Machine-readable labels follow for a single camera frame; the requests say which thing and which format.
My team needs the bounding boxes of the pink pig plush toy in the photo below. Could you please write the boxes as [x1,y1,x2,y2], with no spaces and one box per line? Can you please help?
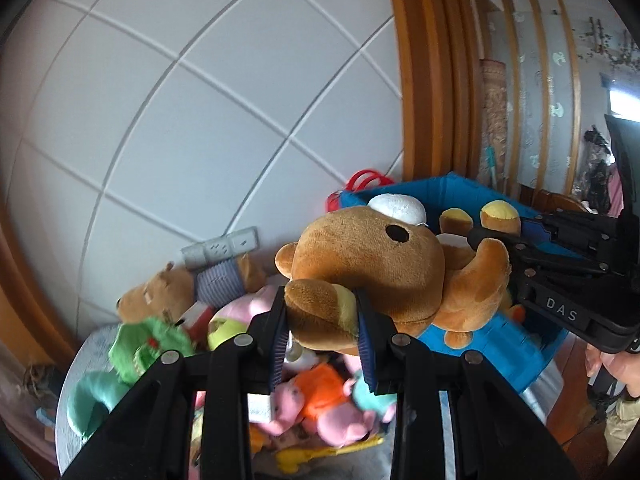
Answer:
[258,379,383,449]

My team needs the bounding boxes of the grey wall socket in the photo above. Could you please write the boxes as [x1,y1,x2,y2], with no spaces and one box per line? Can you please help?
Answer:
[181,227,261,269]

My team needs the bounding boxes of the blue fabric storage box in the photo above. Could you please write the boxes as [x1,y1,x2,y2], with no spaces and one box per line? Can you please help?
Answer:
[327,172,568,394]

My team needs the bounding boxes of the brown teddy bear plush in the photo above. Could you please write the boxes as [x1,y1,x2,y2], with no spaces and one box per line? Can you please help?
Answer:
[275,193,524,359]

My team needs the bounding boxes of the red and white small box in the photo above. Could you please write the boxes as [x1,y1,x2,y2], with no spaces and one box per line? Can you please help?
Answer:
[179,302,215,343]

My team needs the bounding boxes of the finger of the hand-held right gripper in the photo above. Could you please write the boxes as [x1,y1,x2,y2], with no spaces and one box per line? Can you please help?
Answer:
[467,212,621,253]
[492,240,626,281]

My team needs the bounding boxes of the person's beige pants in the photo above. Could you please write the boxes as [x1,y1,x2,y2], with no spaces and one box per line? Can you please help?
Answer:
[604,394,640,467]

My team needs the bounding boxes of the white round desktop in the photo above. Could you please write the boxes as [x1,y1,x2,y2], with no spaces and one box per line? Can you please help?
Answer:
[54,324,566,480]

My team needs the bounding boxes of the brown bear plush striped shirt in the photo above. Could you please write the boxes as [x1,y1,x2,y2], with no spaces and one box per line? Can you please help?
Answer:
[116,254,267,327]

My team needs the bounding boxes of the mint green plush toy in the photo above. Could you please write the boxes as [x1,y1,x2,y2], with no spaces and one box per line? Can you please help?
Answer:
[67,370,132,444]

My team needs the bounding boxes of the pink plush with green face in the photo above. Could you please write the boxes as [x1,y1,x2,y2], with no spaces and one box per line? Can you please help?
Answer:
[207,286,277,352]

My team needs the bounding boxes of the hanging dark clothes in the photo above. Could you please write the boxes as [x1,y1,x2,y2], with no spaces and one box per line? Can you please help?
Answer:
[582,127,624,214]

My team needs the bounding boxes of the red handled bag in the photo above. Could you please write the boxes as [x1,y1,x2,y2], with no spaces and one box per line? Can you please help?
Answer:
[327,170,394,212]

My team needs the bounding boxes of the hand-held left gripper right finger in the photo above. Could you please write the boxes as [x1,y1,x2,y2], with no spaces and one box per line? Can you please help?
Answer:
[353,287,577,480]

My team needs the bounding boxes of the teal plush toy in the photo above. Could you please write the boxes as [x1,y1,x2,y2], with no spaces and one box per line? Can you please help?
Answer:
[350,371,397,424]

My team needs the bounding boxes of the patterned wall hanging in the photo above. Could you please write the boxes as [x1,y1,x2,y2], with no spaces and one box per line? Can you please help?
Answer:
[480,58,512,182]

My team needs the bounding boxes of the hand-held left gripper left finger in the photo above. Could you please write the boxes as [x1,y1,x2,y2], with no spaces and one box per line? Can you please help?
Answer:
[64,286,293,480]

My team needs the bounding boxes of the wooden slat partition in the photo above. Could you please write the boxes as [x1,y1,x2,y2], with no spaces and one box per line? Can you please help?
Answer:
[464,0,587,197]

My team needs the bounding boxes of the wooden door frame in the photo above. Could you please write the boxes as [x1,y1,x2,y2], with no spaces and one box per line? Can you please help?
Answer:
[384,0,482,182]

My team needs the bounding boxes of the person's right hand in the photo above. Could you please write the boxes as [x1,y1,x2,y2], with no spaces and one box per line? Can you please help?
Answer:
[586,342,640,402]

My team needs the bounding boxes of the yellow plastic toy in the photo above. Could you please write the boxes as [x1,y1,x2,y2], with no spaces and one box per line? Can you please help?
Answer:
[275,436,387,474]

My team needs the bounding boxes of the orange plush toy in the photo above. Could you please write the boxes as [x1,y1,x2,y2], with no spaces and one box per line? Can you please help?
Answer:
[294,364,353,422]

